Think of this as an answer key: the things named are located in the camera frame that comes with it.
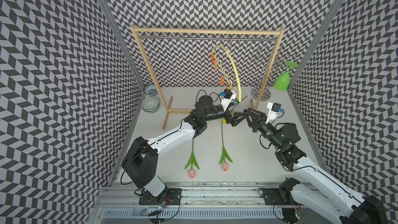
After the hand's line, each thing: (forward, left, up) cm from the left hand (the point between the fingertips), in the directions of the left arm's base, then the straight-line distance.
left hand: (244, 108), depth 69 cm
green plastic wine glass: (+23, -27, -6) cm, 36 cm away
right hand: (-1, 0, -2) cm, 2 cm away
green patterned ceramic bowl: (+24, +56, -27) cm, 67 cm away
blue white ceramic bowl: (+38, +59, -27) cm, 76 cm away
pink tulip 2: (-20, +25, -29) cm, 43 cm away
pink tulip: (-9, +7, -31) cm, 33 cm away
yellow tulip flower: (-5, +9, -2) cm, 11 cm away
